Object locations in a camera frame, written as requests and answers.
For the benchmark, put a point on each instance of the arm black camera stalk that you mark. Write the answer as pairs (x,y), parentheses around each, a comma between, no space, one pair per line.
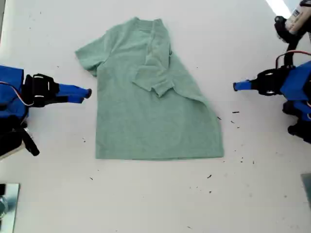
(290,53)
(31,143)

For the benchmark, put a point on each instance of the green t-shirt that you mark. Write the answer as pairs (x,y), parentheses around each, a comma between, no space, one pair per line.
(145,126)

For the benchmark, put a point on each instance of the wide steel plate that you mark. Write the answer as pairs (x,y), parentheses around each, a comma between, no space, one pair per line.
(12,208)

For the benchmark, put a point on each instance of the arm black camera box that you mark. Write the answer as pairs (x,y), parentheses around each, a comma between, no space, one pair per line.
(296,19)
(9,143)

